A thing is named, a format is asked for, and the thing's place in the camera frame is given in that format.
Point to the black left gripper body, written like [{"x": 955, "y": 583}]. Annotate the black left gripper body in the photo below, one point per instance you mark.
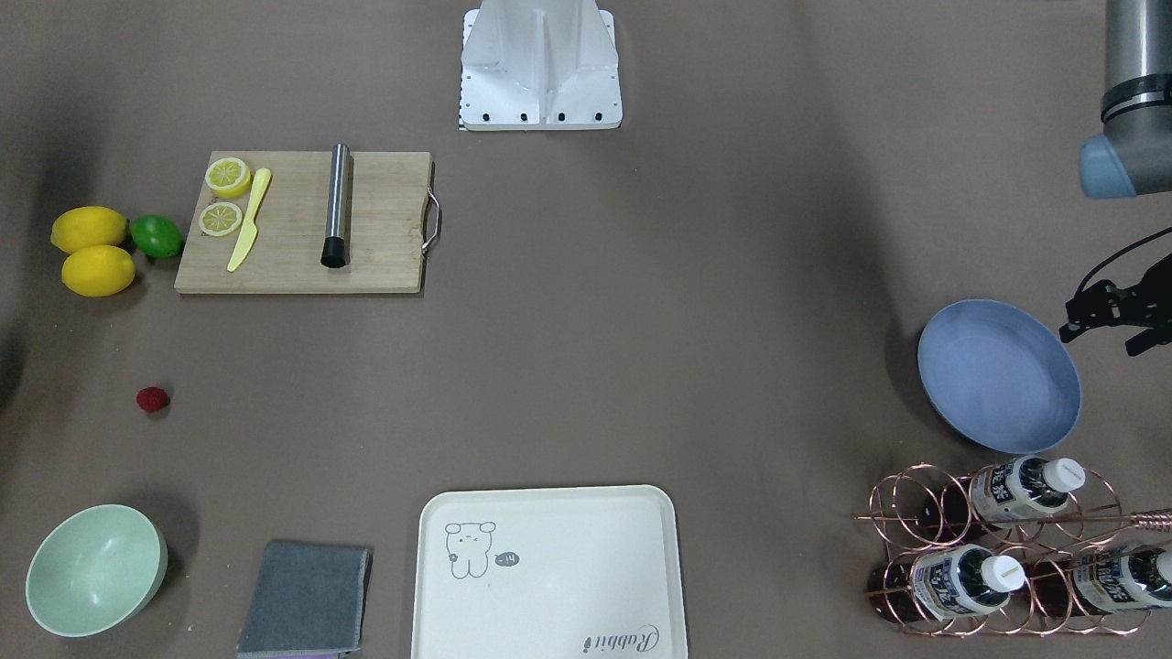
[{"x": 1132, "y": 303}]

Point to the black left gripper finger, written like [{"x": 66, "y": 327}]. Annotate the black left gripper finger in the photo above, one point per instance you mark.
[
  {"x": 1147, "y": 340},
  {"x": 1077, "y": 323}
]

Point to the blue round plate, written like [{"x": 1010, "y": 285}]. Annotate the blue round plate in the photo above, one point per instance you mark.
[{"x": 999, "y": 376}]

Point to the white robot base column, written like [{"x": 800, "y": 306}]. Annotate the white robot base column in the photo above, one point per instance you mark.
[{"x": 539, "y": 66}]

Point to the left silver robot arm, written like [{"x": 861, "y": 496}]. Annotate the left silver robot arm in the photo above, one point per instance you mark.
[{"x": 1130, "y": 157}]

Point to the red strawberry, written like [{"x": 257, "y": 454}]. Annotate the red strawberry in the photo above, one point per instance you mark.
[{"x": 152, "y": 399}]

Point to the dark drink bottle middle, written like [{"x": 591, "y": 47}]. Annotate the dark drink bottle middle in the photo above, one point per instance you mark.
[{"x": 1023, "y": 489}]

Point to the dark drink bottle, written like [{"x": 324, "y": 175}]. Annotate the dark drink bottle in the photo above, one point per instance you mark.
[
  {"x": 1122, "y": 580},
  {"x": 1023, "y": 489},
  {"x": 943, "y": 585}
]

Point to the dark drink bottle back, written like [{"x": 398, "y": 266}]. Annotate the dark drink bottle back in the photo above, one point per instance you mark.
[{"x": 1122, "y": 580}]

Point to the dark drink bottle front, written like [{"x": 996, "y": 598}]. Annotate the dark drink bottle front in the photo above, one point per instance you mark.
[{"x": 943, "y": 585}]

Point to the cream rabbit tray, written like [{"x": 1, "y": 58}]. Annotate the cream rabbit tray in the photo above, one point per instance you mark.
[{"x": 578, "y": 572}]

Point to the steel muddler black tip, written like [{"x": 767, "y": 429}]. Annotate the steel muddler black tip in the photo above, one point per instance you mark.
[{"x": 335, "y": 250}]

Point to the grey folded cloth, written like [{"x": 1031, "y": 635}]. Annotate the grey folded cloth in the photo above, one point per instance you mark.
[{"x": 308, "y": 602}]

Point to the wooden cutting board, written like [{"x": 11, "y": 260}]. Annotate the wooden cutting board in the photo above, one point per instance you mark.
[{"x": 387, "y": 230}]

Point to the yellow plastic knife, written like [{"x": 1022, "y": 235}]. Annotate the yellow plastic knife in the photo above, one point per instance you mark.
[{"x": 248, "y": 231}]

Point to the lemon slice far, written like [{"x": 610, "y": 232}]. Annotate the lemon slice far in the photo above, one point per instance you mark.
[{"x": 228, "y": 178}]

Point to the lemon slice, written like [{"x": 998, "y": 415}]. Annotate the lemon slice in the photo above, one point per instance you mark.
[
  {"x": 228, "y": 178},
  {"x": 220, "y": 219}
]

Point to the lemon slice near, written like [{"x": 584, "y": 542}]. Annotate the lemon slice near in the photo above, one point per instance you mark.
[{"x": 220, "y": 219}]

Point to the green lime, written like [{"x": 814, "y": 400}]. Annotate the green lime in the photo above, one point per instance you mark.
[{"x": 156, "y": 236}]

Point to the yellow lemon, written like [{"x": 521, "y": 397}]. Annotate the yellow lemon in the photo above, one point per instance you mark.
[
  {"x": 87, "y": 226},
  {"x": 98, "y": 271}
]

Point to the green bowl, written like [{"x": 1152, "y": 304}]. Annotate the green bowl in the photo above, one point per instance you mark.
[{"x": 95, "y": 570}]

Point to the copper wire bottle rack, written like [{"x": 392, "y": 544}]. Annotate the copper wire bottle rack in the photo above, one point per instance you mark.
[{"x": 1096, "y": 523}]

